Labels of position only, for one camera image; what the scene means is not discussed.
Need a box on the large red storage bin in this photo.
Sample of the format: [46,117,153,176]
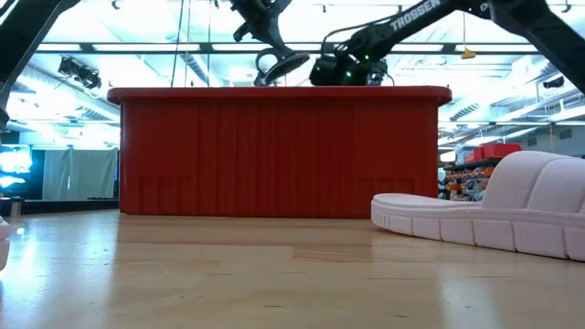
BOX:
[481,143,523,160]

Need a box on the black parts shelf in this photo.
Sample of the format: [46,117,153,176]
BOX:
[438,157,504,203]

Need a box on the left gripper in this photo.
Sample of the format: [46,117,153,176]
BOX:
[230,0,293,52]

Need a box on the grey curtain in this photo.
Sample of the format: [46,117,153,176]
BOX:
[41,146,120,202]

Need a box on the black light track bar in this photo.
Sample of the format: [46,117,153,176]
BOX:
[36,41,540,54]

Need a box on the small red storage bin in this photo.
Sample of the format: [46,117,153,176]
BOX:
[463,145,486,165]

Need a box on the black flip-flop sandal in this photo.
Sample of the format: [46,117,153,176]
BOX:
[255,47,312,86]

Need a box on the dark hanging cable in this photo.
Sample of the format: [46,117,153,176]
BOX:
[170,0,186,88]

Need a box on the black spotlight cluster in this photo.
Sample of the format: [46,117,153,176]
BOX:
[56,56,103,91]

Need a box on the thin hanging cable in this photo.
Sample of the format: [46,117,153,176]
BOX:
[207,0,213,87]

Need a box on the pale hanging cable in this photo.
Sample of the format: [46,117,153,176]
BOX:
[183,0,192,88]

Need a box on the pink foam slipper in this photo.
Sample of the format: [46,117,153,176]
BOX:
[370,150,585,263]

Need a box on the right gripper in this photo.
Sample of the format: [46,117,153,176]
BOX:
[309,53,367,88]

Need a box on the red plastic bin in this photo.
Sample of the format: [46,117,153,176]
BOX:
[106,85,453,219]

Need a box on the black mounted camera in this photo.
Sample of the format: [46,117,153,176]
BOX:
[368,61,396,88]

